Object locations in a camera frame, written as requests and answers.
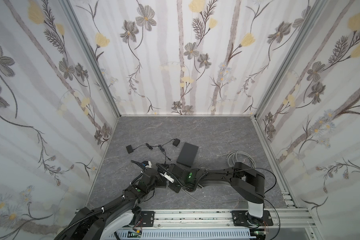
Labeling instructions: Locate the white slotted cable duct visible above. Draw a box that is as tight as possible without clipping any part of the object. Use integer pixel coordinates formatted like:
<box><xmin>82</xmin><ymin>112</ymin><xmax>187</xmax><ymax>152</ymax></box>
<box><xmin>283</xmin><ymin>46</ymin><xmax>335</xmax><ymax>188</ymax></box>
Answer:
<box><xmin>105</xmin><ymin>229</ymin><xmax>256</xmax><ymax>240</ymax></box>

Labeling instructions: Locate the aluminium mounting rail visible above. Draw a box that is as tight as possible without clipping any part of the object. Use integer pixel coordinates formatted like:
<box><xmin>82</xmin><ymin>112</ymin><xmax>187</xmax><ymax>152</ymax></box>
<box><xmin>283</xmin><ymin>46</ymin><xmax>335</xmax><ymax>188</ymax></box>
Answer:
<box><xmin>137</xmin><ymin>209</ymin><xmax>317</xmax><ymax>230</ymax></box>

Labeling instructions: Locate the black power adapter with cable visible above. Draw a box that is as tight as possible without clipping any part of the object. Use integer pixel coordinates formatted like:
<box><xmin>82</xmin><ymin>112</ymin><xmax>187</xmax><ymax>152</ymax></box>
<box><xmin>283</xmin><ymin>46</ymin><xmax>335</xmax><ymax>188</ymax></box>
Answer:
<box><xmin>157</xmin><ymin>138</ymin><xmax>181</xmax><ymax>163</ymax></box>

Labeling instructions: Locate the black power adapter with plug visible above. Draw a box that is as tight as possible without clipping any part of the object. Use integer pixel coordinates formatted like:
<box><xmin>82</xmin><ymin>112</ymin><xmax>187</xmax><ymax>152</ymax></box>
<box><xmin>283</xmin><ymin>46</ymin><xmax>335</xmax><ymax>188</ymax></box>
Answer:
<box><xmin>126</xmin><ymin>143</ymin><xmax>155</xmax><ymax>154</ymax></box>

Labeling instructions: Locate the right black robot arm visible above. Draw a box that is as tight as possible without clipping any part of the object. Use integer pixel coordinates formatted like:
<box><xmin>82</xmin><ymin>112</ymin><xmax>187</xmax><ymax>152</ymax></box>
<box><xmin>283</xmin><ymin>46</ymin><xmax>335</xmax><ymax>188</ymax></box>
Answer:
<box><xmin>156</xmin><ymin>163</ymin><xmax>267</xmax><ymax>228</ymax></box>

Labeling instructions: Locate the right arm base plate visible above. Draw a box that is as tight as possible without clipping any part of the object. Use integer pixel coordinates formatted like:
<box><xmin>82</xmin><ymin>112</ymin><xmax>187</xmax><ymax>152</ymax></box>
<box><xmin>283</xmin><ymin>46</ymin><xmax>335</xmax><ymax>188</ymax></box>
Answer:
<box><xmin>231</xmin><ymin>210</ymin><xmax>274</xmax><ymax>229</ymax></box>

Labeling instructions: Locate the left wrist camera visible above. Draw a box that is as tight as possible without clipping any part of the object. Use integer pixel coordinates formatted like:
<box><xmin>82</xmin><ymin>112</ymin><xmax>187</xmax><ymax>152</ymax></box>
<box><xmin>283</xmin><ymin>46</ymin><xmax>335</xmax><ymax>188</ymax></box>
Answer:
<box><xmin>142</xmin><ymin>161</ymin><xmax>152</xmax><ymax>169</ymax></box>

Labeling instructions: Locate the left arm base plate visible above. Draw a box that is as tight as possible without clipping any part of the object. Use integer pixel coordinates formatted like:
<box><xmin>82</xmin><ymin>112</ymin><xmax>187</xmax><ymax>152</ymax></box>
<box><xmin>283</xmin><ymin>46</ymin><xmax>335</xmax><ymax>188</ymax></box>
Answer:
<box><xmin>133</xmin><ymin>211</ymin><xmax>155</xmax><ymax>228</ymax></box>

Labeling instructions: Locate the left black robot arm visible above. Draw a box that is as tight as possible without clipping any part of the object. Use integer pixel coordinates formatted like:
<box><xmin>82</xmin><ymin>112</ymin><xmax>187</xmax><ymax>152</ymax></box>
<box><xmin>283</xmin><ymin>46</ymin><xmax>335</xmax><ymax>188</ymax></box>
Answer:
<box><xmin>55</xmin><ymin>163</ymin><xmax>168</xmax><ymax>240</ymax></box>

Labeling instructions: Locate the black ribbed network switch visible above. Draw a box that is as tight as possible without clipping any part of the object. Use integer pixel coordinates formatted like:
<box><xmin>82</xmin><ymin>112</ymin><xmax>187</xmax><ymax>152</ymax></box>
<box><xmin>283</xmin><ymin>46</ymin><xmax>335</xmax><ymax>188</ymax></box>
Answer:
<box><xmin>156</xmin><ymin>164</ymin><xmax>168</xmax><ymax>189</ymax></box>

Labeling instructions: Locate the grey coiled ethernet cable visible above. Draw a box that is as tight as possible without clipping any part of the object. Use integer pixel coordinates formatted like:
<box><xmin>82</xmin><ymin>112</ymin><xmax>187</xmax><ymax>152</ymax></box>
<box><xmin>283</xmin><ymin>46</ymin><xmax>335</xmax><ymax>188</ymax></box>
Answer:
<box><xmin>224</xmin><ymin>149</ymin><xmax>257</xmax><ymax>170</ymax></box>

